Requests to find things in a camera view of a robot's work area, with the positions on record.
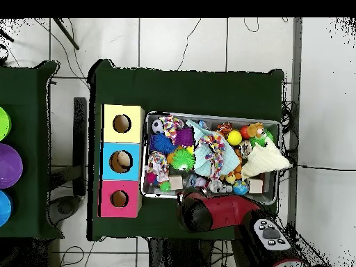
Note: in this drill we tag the green spiky ball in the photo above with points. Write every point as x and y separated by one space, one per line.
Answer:
182 159

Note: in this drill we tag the colourful patterned cloth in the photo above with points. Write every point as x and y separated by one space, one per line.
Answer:
214 150
157 166
172 127

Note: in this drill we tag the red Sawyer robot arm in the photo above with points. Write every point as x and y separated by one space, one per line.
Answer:
228 211

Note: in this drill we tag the wooden three-hole box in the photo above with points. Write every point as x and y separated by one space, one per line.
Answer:
121 143

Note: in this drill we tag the shallow clear mesh bin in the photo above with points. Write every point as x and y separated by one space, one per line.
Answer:
270 197

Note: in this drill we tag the purple spiky ball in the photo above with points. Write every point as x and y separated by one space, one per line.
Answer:
184 136

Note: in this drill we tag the blue spiky ball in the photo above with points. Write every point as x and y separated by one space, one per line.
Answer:
162 143

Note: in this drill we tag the mint green cloth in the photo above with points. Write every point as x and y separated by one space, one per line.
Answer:
199 161

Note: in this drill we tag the small soccer ball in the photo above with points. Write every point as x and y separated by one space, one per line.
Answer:
158 126

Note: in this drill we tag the yellow ball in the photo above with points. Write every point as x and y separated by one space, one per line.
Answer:
234 137

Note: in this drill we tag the dark green table cloth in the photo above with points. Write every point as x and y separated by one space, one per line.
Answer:
33 139
183 89

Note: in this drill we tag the blue globe ball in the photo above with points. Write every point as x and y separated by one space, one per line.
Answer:
240 188

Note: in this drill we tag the brown plush bear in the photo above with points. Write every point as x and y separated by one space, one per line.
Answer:
256 130

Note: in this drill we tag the cream yellow cloth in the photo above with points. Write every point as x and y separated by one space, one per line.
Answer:
266 160

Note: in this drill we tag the black flat bar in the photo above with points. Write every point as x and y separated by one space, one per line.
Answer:
80 144

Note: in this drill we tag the grey round base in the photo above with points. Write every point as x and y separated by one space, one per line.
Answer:
65 208

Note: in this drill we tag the black rod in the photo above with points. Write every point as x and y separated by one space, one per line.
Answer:
65 33

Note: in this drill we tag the purple plastic bowl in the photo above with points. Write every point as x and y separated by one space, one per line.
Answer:
8 166

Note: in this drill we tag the green plastic bowl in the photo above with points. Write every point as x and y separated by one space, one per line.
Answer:
3 123

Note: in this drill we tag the blue plastic bowl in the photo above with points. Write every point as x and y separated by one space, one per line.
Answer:
4 208

